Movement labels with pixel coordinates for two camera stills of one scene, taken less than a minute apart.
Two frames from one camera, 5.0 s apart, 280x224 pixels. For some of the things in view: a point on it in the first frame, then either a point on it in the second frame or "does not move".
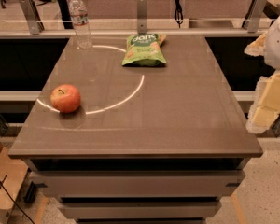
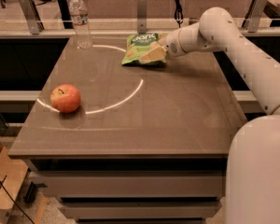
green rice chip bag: [145, 49] does not move
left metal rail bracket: [32, 15] does not move
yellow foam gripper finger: [257, 48] -> [168, 47]
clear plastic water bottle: [82, 38] does not move
